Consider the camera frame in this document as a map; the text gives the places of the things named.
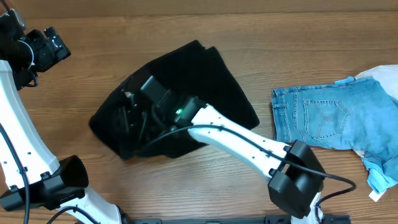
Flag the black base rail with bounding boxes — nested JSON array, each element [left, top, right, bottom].
[[127, 214, 352, 224]]

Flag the blue denim shorts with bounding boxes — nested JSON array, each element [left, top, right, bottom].
[[272, 77, 397, 179]]

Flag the light blue garment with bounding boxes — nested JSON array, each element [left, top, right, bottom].
[[362, 158, 397, 194]]

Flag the white cloth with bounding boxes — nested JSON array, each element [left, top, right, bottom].
[[355, 65, 398, 99]]

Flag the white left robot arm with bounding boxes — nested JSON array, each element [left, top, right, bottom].
[[1, 9, 128, 224]]

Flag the black skirt with pearl buttons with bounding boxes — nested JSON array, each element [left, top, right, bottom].
[[89, 40, 259, 160]]

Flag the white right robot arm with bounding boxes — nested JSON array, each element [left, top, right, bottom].
[[117, 77, 325, 223]]

